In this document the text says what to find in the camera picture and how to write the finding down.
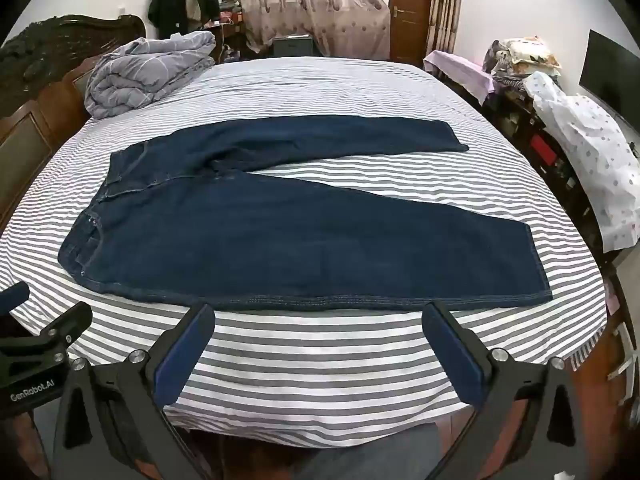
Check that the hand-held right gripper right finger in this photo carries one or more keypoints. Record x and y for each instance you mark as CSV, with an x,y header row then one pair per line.
x,y
452,355

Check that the floral crumpled cloth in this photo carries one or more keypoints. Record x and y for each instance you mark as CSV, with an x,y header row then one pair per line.
x,y
525,57

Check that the brown wooden door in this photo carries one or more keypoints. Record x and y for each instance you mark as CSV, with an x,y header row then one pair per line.
x,y
410,10

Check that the black flat screen monitor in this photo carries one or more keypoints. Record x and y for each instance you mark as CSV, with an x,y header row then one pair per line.
x,y
610,75

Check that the dark box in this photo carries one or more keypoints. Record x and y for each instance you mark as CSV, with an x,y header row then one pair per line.
x,y
294,46

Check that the dark wooden cabinet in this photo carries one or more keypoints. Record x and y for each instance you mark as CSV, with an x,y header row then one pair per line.
x,y
545,155

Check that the grey quilted duvet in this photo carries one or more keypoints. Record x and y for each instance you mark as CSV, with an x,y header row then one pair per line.
x,y
145,70

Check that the black hanging jacket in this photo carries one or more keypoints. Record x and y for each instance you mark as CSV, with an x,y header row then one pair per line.
x,y
167,5

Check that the bed with grey striped sheet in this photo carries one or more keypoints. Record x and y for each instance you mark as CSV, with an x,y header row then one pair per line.
x,y
325,90

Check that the beige patterned curtain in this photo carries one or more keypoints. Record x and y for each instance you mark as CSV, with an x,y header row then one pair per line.
x,y
310,0
447,5

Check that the cluttered nightstand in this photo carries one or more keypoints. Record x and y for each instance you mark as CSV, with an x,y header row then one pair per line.
x,y
232,35

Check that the dark wooden headboard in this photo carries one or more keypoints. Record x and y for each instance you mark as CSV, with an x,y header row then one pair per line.
x,y
35,125

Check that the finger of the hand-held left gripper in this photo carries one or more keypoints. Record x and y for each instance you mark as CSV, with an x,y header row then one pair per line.
x,y
65,325
14,297

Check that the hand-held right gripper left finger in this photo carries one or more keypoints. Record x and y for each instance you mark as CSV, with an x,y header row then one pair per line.
x,y
182,360

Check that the white dotted cloth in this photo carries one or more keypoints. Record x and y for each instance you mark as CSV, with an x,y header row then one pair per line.
x,y
595,150

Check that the dark blue denim pants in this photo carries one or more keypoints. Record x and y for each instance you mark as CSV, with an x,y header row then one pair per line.
x,y
300,240

